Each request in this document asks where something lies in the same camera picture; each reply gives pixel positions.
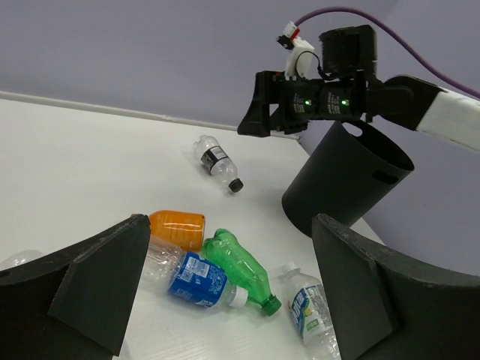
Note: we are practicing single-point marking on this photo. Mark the clear bottle blue label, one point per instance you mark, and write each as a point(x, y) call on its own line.
point(185, 275)

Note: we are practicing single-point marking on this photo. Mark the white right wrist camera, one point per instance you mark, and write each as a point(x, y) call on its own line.
point(301, 52)

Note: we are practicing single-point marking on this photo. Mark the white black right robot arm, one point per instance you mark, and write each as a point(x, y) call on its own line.
point(403, 100)

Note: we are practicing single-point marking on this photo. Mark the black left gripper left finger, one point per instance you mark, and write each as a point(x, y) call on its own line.
point(75, 303)

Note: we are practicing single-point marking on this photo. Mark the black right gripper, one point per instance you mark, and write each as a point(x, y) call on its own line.
point(302, 101)

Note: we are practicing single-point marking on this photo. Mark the black round bin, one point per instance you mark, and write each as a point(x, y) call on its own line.
point(345, 176)

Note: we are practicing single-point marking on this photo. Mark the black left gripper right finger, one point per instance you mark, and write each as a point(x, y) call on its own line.
point(387, 305)

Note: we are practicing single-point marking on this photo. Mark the clear bottle white green label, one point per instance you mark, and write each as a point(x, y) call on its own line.
point(306, 300)

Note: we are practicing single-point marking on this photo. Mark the green plastic bottle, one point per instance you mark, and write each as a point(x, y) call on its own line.
point(242, 269)

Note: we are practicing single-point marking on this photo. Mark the clear bottle black cap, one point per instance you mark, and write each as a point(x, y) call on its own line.
point(217, 163)

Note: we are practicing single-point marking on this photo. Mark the orange plastic bottle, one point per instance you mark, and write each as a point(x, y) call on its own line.
point(183, 229)

